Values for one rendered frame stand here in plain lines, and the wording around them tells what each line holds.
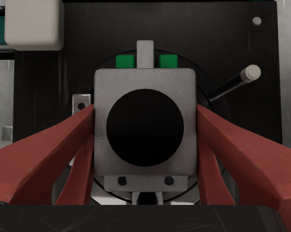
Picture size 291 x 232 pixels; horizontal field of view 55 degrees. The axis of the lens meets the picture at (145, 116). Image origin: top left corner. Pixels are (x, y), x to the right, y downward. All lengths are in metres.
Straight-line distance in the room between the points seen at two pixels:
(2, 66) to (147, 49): 0.22
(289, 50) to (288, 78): 0.03
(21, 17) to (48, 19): 0.02
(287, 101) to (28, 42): 0.24
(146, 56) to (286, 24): 0.18
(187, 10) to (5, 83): 0.21
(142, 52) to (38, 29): 0.12
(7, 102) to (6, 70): 0.04
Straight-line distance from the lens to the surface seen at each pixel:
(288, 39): 0.30
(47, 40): 0.25
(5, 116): 0.34
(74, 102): 0.22
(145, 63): 0.16
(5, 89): 0.34
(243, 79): 0.16
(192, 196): 0.23
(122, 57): 0.18
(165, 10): 0.27
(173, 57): 0.18
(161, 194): 0.22
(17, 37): 0.26
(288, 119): 0.29
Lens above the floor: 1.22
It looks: 86 degrees down
